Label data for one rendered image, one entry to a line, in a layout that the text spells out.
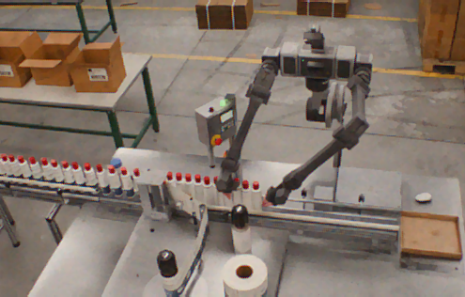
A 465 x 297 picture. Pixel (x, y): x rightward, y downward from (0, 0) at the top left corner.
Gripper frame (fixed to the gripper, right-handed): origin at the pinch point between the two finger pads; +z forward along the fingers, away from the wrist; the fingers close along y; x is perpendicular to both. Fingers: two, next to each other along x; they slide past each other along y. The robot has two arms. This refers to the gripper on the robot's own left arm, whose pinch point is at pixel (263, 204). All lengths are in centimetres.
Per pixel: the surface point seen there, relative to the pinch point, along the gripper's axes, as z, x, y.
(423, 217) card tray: -44, 71, -12
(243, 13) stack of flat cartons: 119, -33, -386
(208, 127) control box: -22, -49, 1
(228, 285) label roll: -5, -8, 60
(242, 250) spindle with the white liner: 2.9, -3.0, 32.2
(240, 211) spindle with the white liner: -16.2, -18.6, 29.7
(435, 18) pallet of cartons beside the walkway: -45, 110, -312
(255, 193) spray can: -6.0, -8.8, 2.8
